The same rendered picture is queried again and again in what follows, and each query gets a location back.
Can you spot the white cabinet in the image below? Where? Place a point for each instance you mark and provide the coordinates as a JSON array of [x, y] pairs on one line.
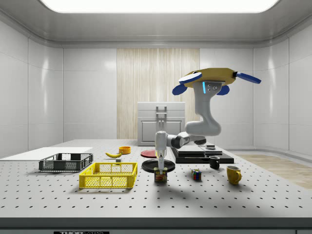
[[148, 122]]

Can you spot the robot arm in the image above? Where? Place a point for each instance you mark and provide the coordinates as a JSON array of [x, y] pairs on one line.
[[203, 114]]

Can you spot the red plate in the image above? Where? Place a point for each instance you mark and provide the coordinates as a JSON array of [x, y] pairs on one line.
[[147, 153]]

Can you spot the black plate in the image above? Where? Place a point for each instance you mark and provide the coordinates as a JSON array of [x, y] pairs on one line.
[[148, 165]]

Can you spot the banana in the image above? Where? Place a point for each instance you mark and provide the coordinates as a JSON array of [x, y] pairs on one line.
[[114, 155]]

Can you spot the flat-sided can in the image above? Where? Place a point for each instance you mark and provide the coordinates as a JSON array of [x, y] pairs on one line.
[[161, 176]]

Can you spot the puzzle cube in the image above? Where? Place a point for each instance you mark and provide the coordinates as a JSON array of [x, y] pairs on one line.
[[196, 174]]

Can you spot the black mug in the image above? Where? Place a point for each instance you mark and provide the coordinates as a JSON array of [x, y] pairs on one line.
[[214, 162]]

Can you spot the yellow basket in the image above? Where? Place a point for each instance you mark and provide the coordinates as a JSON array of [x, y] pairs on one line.
[[107, 181]]

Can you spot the yellow bowl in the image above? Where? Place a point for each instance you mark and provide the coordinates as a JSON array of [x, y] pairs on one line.
[[124, 150]]

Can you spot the yellow mug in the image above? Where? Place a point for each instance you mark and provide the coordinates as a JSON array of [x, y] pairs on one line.
[[232, 174]]

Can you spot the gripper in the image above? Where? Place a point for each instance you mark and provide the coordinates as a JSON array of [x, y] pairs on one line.
[[161, 153]]

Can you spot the dark grey basket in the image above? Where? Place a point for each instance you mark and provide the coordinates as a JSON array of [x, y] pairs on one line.
[[61, 165]]

